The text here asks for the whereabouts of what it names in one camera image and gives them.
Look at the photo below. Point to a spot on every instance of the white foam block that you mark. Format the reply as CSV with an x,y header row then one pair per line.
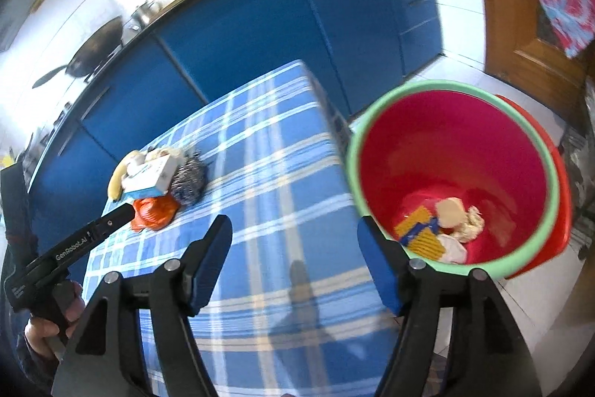
x,y
450,213

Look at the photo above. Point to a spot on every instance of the wooden door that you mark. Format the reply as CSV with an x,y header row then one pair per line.
x,y
520,67

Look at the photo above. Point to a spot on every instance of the large yellow foam fruit net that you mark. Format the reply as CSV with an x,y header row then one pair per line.
x,y
427,244

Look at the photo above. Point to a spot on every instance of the red plastic stool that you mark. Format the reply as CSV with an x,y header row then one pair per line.
x,y
560,192

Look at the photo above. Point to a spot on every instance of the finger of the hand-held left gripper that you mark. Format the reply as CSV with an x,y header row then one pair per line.
x,y
116,220

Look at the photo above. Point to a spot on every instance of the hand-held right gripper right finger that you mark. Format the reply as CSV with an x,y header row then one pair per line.
x,y
381,271

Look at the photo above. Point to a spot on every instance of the blue plaid tablecloth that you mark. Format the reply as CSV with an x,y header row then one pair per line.
x,y
269,192

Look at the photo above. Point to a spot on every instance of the metal teapot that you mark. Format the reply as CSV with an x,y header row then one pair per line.
x,y
146,11

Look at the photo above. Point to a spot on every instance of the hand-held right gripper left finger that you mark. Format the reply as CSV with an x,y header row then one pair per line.
x,y
211,271

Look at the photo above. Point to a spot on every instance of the blue base cabinets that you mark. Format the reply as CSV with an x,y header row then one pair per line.
x,y
255,29

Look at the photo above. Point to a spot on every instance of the black wok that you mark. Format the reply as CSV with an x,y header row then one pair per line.
x,y
93,48

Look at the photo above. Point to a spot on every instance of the steel wool scrubber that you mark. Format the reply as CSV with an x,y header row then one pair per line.
x,y
188,180

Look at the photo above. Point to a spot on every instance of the white tissue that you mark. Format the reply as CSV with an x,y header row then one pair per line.
x,y
469,225

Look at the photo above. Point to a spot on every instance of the blue sponge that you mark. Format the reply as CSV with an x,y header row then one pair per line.
x,y
420,234

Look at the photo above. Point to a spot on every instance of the orange plastic bag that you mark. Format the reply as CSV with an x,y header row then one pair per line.
x,y
155,211

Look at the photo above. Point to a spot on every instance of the teal and white carton box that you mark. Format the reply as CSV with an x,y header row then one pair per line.
x,y
151,176

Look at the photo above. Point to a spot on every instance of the small yellow foam fruit net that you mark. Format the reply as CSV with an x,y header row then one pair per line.
x,y
413,220

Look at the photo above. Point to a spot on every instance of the red bucket with green rim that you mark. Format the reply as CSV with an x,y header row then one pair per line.
x,y
441,146

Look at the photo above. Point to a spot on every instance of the person's left hand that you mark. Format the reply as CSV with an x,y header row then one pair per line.
x,y
39,332

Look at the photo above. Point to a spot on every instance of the yellow banana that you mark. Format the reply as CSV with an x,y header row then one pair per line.
x,y
116,183

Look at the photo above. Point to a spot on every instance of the white plastic bag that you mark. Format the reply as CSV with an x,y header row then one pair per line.
x,y
453,250

